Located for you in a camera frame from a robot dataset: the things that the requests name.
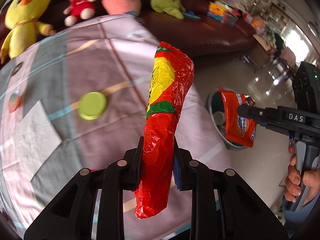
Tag orange Ovaltine snack bag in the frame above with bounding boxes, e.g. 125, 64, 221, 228
218, 89, 257, 148

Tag yellow duck plush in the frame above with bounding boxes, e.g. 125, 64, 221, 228
1, 0, 56, 63

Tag yellow-green round lid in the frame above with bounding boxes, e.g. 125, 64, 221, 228
77, 92, 107, 120

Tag colourful toy books stack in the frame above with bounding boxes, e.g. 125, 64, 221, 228
207, 0, 243, 27

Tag egg-shaped plastic shell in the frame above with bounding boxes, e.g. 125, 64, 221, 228
8, 89, 21, 113

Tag white paper napkin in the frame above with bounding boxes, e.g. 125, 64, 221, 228
11, 101, 62, 182

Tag plaid pink grey tablecloth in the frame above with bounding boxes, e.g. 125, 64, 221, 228
0, 14, 233, 240

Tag person's right hand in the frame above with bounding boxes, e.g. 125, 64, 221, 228
284, 152, 320, 205

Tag teal trash bin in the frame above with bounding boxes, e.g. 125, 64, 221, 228
206, 88, 257, 151

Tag brown teddy bear red outfit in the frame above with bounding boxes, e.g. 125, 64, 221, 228
63, 0, 96, 27

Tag red yellow chip bag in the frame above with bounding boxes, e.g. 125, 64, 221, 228
135, 42, 194, 219

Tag white green paper cup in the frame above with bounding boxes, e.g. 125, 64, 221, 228
213, 111, 226, 126

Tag dark red leather sofa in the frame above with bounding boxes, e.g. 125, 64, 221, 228
0, 0, 258, 58

